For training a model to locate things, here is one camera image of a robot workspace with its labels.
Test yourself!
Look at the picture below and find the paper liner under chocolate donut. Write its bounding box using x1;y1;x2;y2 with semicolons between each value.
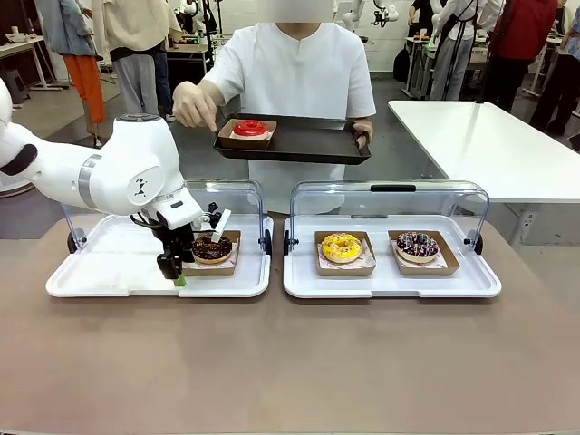
192;246;240;271

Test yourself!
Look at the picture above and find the bystander in dark trousers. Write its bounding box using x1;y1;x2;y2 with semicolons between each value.
528;0;580;136

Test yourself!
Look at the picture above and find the cardboard tray of chocolate donut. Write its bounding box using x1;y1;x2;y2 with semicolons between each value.
180;229;242;277

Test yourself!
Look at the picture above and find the person's left hand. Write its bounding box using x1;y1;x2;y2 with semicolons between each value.
352;118;375;151

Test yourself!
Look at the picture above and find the grey plastic stool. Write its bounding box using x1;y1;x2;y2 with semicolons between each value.
0;68;31;106

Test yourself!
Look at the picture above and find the cardboard tray of red donut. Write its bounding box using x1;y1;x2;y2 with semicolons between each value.
217;118;278;151

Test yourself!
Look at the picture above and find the dark brown serving tray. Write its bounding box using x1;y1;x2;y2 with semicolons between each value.
212;112;372;167

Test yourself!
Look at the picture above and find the bystander in black apron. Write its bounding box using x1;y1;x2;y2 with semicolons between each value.
428;0;486;102

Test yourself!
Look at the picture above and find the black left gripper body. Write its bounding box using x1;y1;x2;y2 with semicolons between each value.
151;223;197;257

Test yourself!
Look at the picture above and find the person's right hand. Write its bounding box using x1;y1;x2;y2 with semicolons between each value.
171;81;219;134

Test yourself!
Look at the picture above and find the white side table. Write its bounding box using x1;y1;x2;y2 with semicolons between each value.
387;98;580;248

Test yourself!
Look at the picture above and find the yellow sprinkled donut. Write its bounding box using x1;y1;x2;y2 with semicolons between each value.
320;231;364;264

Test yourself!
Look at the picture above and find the person's right forearm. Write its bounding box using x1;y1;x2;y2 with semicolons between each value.
198;77;228;108

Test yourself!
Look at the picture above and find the black hanging bag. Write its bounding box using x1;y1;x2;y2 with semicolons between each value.
392;43;411;83

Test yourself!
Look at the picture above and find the red glazed donut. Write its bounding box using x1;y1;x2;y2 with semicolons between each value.
232;119;272;140

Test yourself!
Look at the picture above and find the chocolate sprinkled donut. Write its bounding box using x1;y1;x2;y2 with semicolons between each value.
190;235;234;266

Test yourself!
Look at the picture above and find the bystander in orange trousers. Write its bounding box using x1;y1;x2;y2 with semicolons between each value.
34;0;106;137

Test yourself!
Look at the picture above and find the cardboard tray of yellow donut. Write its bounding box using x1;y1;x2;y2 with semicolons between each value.
314;229;377;277

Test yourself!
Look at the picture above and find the dark sprinkled donut in tray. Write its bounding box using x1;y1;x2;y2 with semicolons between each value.
387;228;461;276

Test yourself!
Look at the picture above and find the bystander in red jacket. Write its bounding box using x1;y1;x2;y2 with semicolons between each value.
482;0;559;114

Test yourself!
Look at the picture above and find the white display base tray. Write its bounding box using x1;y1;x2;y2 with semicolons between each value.
282;213;503;299
46;212;276;299

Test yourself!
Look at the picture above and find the purple drizzled donut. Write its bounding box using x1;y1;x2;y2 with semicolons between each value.
395;230;440;264

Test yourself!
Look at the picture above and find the person's white shirt torso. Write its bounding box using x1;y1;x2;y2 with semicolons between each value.
201;21;377;215

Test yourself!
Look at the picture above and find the clear plastic display lid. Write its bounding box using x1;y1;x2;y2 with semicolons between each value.
284;179;491;256
61;179;274;256

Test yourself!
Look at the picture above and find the paper liner under yellow donut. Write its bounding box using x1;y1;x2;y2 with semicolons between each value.
318;237;377;269

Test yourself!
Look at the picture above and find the white background desk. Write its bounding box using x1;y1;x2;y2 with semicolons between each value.
0;34;63;92

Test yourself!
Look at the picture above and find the bystander in beige top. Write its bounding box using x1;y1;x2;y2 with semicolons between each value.
101;0;183;118

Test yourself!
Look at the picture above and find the paper liner under red donut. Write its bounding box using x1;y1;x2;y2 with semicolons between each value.
226;122;277;142

